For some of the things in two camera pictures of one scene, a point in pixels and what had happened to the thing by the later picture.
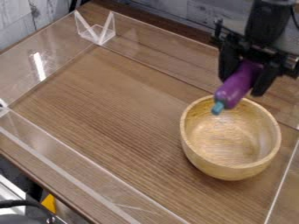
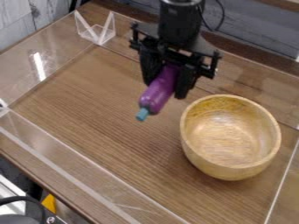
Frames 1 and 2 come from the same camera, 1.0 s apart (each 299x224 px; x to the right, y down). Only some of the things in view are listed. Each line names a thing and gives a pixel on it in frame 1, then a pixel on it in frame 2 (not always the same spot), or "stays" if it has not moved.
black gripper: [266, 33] → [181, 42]
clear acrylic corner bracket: [98, 34] stays
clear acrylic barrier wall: [71, 177] stays
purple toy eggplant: [235, 85] → [158, 91]
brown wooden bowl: [229, 145] stays
